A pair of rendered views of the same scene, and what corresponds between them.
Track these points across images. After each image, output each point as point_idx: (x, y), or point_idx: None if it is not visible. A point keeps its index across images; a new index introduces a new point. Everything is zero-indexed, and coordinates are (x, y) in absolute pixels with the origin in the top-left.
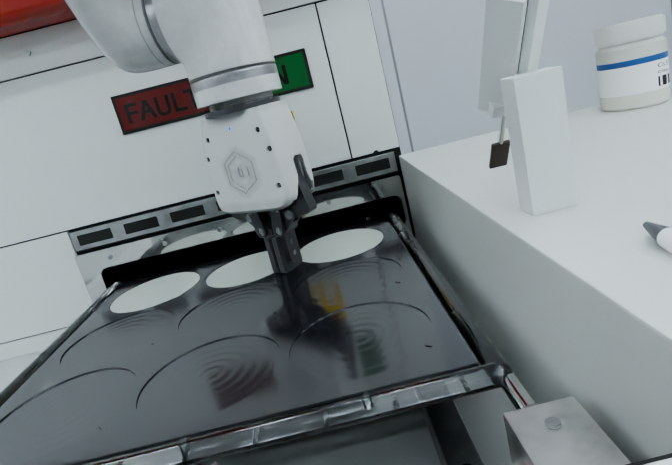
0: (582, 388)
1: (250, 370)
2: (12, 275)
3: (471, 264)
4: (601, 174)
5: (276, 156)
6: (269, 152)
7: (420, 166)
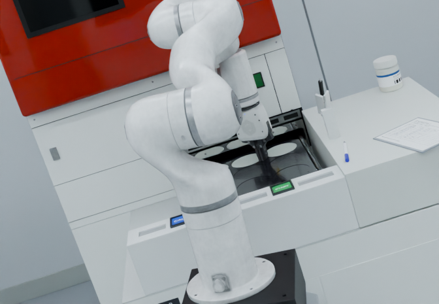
0: None
1: (265, 182)
2: (140, 171)
3: (322, 152)
4: (351, 127)
5: (261, 123)
6: (259, 121)
7: (308, 119)
